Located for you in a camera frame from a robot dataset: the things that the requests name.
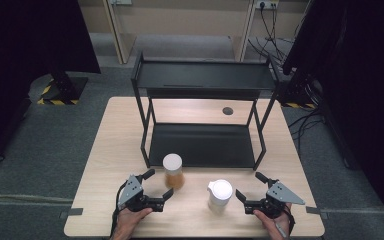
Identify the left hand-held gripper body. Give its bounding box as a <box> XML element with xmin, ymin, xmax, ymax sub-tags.
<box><xmin>117</xmin><ymin>174</ymin><xmax>165</xmax><ymax>214</ymax></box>

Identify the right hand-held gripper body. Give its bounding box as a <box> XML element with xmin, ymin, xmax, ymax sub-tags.
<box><xmin>244</xmin><ymin>178</ymin><xmax>306</xmax><ymax>220</ymax></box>

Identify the glass jar of white powder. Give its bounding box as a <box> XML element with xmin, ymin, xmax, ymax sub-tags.
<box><xmin>207</xmin><ymin>179</ymin><xmax>234</xmax><ymax>214</ymax></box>

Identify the glass jar of orange powder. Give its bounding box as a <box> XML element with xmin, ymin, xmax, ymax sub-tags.
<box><xmin>162</xmin><ymin>153</ymin><xmax>185</xmax><ymax>191</ymax></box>

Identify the black metal shelf rack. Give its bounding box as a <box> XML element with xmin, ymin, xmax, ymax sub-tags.
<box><xmin>130</xmin><ymin>51</ymin><xmax>281</xmax><ymax>171</ymax></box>

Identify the person's left hand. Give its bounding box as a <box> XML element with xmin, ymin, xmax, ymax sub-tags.
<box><xmin>111</xmin><ymin>207</ymin><xmax>154</xmax><ymax>240</ymax></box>

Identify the person's right hand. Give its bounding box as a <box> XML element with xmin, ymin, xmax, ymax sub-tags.
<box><xmin>253</xmin><ymin>203</ymin><xmax>296</xmax><ymax>240</ymax></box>

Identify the grey tape piece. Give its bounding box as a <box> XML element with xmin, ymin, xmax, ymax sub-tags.
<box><xmin>305</xmin><ymin>205</ymin><xmax>329</xmax><ymax>220</ymax></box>
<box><xmin>59</xmin><ymin>207</ymin><xmax>84</xmax><ymax>220</ymax></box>

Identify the black stand base striped tape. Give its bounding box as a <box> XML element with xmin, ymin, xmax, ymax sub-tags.
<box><xmin>37</xmin><ymin>71</ymin><xmax>89</xmax><ymax>106</ymax></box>

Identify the black curtain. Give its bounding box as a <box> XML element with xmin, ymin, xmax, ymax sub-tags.
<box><xmin>0</xmin><ymin>0</ymin><xmax>102</xmax><ymax>169</ymax></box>
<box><xmin>281</xmin><ymin>0</ymin><xmax>384</xmax><ymax>234</ymax></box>

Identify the beige wooden furniture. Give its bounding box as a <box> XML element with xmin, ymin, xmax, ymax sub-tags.
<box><xmin>78</xmin><ymin>0</ymin><xmax>311</xmax><ymax>64</ymax></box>

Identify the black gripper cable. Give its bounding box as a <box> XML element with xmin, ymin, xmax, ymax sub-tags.
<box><xmin>109</xmin><ymin>189</ymin><xmax>128</xmax><ymax>239</ymax></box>

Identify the black floor cable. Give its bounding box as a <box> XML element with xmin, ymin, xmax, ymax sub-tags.
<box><xmin>288</xmin><ymin>106</ymin><xmax>324</xmax><ymax>153</ymax></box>

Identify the black power cable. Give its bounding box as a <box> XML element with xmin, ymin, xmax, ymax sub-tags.
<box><xmin>248</xmin><ymin>3</ymin><xmax>296</xmax><ymax>64</ymax></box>

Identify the white wall socket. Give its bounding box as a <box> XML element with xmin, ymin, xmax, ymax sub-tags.
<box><xmin>255</xmin><ymin>0</ymin><xmax>279</xmax><ymax>10</ymax></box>

